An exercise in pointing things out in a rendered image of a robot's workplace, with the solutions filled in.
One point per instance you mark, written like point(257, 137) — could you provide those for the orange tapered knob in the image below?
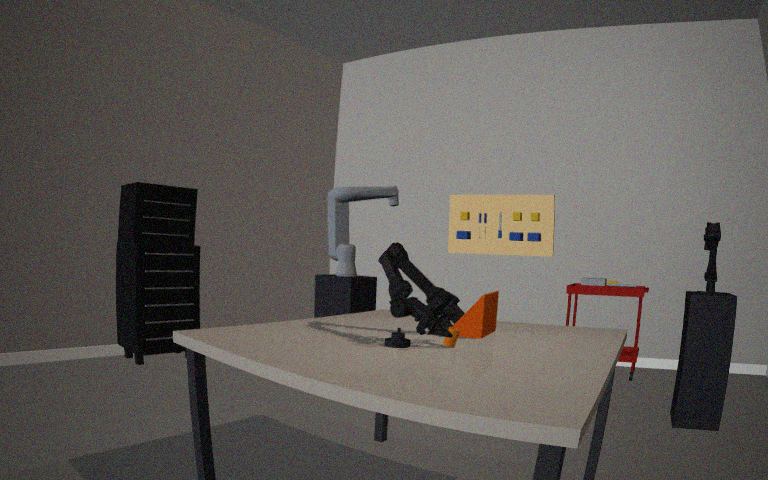
point(451, 342)

